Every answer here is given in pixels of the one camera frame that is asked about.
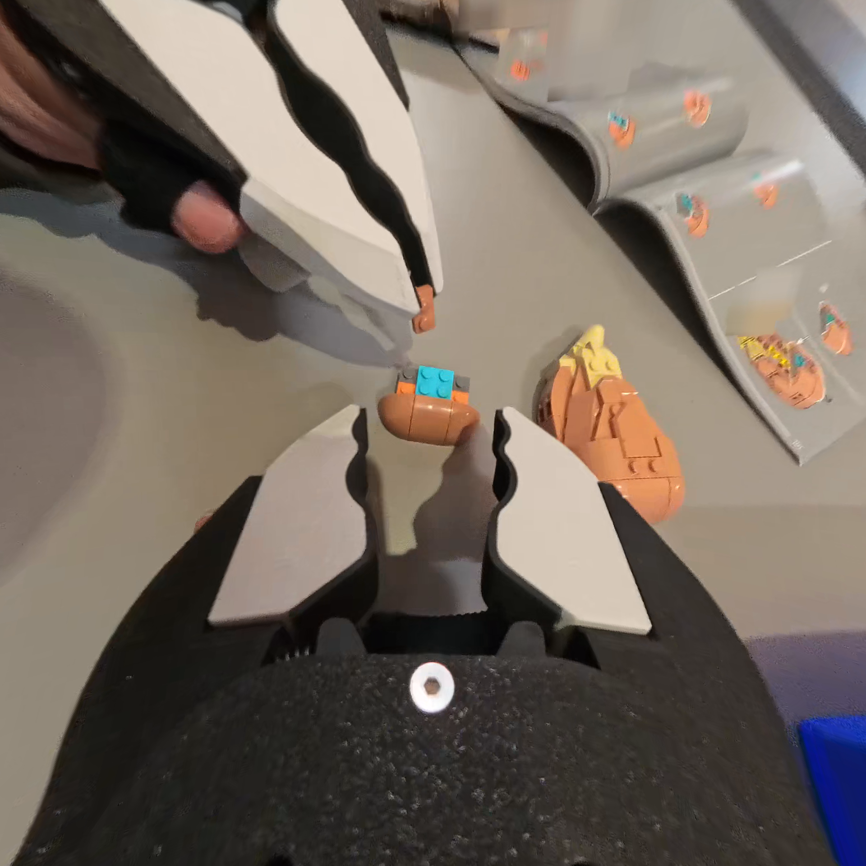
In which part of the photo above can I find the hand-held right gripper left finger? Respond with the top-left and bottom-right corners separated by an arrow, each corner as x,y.
206,404 -> 382,626

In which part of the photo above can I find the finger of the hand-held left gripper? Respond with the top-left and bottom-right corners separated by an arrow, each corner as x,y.
269,0 -> 445,296
100,0 -> 424,318

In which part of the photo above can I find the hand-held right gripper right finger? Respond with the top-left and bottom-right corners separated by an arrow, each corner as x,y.
479,406 -> 654,637

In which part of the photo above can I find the brown tan brick model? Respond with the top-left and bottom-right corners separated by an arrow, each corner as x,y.
534,325 -> 686,526

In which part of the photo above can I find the small brown blue brick assembly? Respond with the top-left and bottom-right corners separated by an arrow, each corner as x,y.
377,364 -> 481,445

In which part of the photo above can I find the blue plastic bin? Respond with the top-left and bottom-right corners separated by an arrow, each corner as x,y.
798,716 -> 866,866

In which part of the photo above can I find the grey desk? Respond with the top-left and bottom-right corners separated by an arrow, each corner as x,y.
0,0 -> 866,866

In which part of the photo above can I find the person's left hand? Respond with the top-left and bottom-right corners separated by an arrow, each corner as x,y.
0,12 -> 246,255

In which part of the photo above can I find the grey instruction booklet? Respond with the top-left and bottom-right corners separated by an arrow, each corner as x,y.
379,0 -> 866,468

